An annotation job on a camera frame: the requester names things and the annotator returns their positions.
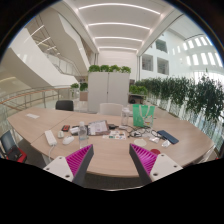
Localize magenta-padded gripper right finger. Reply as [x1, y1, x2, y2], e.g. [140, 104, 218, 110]
[128, 143, 184, 186]

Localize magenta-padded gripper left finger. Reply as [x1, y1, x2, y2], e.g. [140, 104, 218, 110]
[42, 143, 95, 188]

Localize clear plastic water bottle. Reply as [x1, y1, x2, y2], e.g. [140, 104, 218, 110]
[78, 120, 89, 150]

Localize white computer mouse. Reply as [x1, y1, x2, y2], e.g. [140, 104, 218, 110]
[62, 135, 75, 146]

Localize small white box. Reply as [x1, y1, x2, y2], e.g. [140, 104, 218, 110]
[69, 125, 81, 135]

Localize dark blue keyboard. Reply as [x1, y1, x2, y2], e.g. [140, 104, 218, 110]
[156, 129, 180, 145]

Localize white power strip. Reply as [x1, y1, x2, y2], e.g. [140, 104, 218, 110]
[44, 129, 58, 147]

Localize brown book with white cover sheet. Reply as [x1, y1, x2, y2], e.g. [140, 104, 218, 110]
[87, 119, 111, 137]

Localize colourful sticker sheet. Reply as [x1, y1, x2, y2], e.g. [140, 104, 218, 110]
[102, 130, 128, 141]

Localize green tote bag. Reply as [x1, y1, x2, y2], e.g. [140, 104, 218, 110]
[132, 103, 156, 128]

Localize tall clear tumbler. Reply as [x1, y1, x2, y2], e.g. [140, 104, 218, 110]
[120, 107, 131, 127]

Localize black office chair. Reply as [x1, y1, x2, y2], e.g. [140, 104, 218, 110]
[55, 99, 75, 112]

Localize white chair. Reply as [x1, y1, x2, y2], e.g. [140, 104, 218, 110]
[98, 102, 124, 117]

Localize black chair with red item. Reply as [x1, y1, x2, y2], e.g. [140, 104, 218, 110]
[0, 129, 28, 164]

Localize small potted green plant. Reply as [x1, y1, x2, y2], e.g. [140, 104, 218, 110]
[70, 81, 89, 93]

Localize white cabinet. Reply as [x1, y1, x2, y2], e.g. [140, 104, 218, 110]
[87, 71, 131, 113]

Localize row of tall green plants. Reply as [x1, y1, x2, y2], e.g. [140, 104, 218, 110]
[134, 74, 224, 125]

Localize glass balustrade with handrail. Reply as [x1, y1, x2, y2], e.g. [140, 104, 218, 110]
[0, 85, 72, 112]

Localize green plants atop cabinet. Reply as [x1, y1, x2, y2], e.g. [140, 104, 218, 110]
[87, 64, 132, 74]

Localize ceiling light strips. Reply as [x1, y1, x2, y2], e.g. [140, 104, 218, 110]
[78, 2, 162, 53]

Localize black tangled cables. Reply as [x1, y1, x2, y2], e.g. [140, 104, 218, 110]
[127, 124, 164, 140]

